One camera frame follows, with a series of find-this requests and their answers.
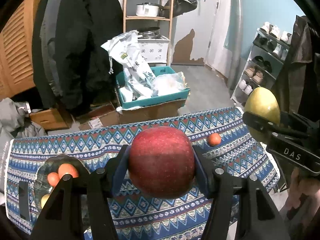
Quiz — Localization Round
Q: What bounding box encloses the smaller orange front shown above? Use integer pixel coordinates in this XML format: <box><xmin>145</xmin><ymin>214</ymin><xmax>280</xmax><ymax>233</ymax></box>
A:
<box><xmin>47</xmin><ymin>172</ymin><xmax>60</xmax><ymax>187</ymax></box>

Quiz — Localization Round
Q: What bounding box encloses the large orange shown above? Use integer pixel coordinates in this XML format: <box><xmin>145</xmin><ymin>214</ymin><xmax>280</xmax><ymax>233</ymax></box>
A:
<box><xmin>58</xmin><ymin>163</ymin><xmax>79</xmax><ymax>178</ymax></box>

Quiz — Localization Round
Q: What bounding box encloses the large red apple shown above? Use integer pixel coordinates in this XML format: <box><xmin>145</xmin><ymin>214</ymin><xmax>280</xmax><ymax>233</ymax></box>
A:
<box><xmin>128</xmin><ymin>126</ymin><xmax>195</xmax><ymax>199</ymax></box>

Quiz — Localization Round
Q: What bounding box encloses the right hand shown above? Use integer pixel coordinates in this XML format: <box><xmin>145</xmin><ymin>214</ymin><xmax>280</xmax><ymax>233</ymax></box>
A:
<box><xmin>285</xmin><ymin>167</ymin><xmax>319</xmax><ymax>224</ymax></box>

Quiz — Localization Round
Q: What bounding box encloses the yellow apple in bowl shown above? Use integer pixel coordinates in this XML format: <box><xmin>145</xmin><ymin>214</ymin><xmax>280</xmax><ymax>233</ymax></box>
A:
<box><xmin>41</xmin><ymin>194</ymin><xmax>50</xmax><ymax>208</ymax></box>

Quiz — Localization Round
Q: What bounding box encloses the patterned blue tablecloth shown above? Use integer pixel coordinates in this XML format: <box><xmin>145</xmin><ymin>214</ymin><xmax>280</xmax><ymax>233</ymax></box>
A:
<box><xmin>5</xmin><ymin>107</ymin><xmax>279</xmax><ymax>239</ymax></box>

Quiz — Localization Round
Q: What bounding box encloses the small tangerine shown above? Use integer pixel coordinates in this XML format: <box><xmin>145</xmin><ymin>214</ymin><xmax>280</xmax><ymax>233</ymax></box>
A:
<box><xmin>207</xmin><ymin>133</ymin><xmax>221</xmax><ymax>146</ymax></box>

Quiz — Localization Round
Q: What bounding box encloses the black phone on table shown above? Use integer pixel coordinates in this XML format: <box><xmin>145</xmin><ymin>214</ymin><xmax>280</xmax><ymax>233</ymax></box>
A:
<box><xmin>18</xmin><ymin>181</ymin><xmax>30</xmax><ymax>221</ymax></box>

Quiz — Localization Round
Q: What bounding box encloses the glass fruit bowl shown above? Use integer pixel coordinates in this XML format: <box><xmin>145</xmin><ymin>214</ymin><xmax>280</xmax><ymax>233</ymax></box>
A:
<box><xmin>33</xmin><ymin>154</ymin><xmax>89</xmax><ymax>212</ymax></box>

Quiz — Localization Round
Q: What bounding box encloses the dark hanging garment right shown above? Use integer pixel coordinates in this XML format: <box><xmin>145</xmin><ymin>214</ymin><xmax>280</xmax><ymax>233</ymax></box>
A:
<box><xmin>271</xmin><ymin>16</ymin><xmax>319</xmax><ymax>122</ymax></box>

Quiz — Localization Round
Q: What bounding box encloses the grey shoe rack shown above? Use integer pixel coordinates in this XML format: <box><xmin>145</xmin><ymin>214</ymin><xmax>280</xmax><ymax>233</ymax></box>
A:
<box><xmin>231</xmin><ymin>22</ymin><xmax>292</xmax><ymax>107</ymax></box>

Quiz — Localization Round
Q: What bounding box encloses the white door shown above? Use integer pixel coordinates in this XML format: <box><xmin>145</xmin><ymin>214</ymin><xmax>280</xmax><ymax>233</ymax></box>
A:
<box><xmin>204</xmin><ymin>0</ymin><xmax>243</xmax><ymax>90</ymax></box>

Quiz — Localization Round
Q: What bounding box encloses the clear plastic bag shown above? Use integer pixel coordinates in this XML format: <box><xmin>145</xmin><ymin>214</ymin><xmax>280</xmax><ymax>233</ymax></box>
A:
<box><xmin>152</xmin><ymin>72</ymin><xmax>189</xmax><ymax>96</ymax></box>

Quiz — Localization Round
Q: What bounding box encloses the wooden drawer box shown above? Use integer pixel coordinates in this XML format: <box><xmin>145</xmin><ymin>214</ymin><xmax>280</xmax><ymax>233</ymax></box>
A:
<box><xmin>29</xmin><ymin>108</ymin><xmax>73</xmax><ymax>131</ymax></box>

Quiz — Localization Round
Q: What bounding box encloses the teal storage crate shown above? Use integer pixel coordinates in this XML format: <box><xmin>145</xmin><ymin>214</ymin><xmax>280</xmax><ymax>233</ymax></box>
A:
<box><xmin>116</xmin><ymin>66</ymin><xmax>190</xmax><ymax>110</ymax></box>

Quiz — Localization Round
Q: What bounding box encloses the grey clothes pile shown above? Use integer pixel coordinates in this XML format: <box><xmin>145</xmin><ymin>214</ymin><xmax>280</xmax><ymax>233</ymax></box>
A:
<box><xmin>1</xmin><ymin>98</ymin><xmax>47</xmax><ymax>193</ymax></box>

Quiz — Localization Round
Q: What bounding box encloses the flat cardboard box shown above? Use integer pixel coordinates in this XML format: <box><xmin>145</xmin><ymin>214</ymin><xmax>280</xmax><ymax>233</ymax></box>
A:
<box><xmin>76</xmin><ymin>103</ymin><xmax>120</xmax><ymax>130</ymax></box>

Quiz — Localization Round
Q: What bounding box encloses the white patterned storage box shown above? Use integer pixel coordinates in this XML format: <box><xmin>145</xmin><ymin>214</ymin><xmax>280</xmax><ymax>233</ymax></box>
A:
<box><xmin>138</xmin><ymin>36</ymin><xmax>170</xmax><ymax>63</ymax></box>

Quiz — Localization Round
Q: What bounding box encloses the cardboard box under crate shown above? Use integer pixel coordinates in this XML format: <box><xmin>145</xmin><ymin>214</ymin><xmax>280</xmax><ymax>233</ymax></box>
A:
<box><xmin>116</xmin><ymin>99</ymin><xmax>186</xmax><ymax>124</ymax></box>

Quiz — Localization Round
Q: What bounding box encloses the steel pot on box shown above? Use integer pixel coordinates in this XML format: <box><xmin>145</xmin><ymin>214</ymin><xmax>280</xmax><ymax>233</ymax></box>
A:
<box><xmin>138</xmin><ymin>27</ymin><xmax>161</xmax><ymax>39</ymax></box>

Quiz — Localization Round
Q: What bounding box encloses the dark bag on hook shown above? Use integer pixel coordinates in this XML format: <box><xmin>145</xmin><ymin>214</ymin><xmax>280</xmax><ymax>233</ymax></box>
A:
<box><xmin>172</xmin><ymin>0</ymin><xmax>198</xmax><ymax>17</ymax></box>

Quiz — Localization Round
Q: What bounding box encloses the white printed rice bag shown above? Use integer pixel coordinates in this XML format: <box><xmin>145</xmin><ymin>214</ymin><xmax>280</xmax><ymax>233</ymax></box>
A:
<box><xmin>101</xmin><ymin>30</ymin><xmax>156</xmax><ymax>96</ymax></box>

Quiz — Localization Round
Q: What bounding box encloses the white cooking pot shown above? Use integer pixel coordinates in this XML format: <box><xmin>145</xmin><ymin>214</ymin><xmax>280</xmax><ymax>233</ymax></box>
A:
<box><xmin>136</xmin><ymin>3</ymin><xmax>160</xmax><ymax>17</ymax></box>

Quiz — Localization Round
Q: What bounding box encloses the wooden louvered closet door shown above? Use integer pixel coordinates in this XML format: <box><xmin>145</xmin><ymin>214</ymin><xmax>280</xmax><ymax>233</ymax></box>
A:
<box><xmin>0</xmin><ymin>0</ymin><xmax>40</xmax><ymax>99</ymax></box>

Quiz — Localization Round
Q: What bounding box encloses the wooden shelf unit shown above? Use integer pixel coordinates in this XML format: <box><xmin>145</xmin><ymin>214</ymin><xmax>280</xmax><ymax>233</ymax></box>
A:
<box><xmin>123</xmin><ymin>0</ymin><xmax>174</xmax><ymax>65</ymax></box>

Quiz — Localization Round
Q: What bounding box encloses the grey hanging jacket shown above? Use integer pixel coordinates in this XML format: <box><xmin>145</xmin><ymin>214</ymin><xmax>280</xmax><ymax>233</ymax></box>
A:
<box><xmin>31</xmin><ymin>0</ymin><xmax>62</xmax><ymax>108</ymax></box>

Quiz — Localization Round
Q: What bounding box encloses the black hanging coat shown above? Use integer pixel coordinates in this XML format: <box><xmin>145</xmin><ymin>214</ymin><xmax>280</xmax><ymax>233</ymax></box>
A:
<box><xmin>55</xmin><ymin>0</ymin><xmax>123</xmax><ymax>116</ymax></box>

